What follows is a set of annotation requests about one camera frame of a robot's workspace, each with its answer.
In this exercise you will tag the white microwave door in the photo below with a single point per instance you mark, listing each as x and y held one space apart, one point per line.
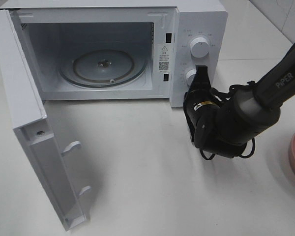
31 125

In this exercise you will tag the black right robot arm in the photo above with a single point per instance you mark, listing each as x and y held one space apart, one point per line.
223 123

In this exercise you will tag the white microwave knob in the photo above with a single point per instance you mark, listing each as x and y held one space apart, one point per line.
199 47
189 76

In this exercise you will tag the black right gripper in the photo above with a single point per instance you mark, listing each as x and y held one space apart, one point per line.
200 110

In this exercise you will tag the white lower microwave knob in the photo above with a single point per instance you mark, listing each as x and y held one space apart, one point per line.
189 76

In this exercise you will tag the white warning label sticker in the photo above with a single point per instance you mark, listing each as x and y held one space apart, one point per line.
164 53

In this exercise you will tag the white upper microwave knob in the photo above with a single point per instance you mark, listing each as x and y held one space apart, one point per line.
199 47

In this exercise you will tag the white microwave oven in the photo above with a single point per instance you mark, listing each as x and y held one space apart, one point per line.
59 28

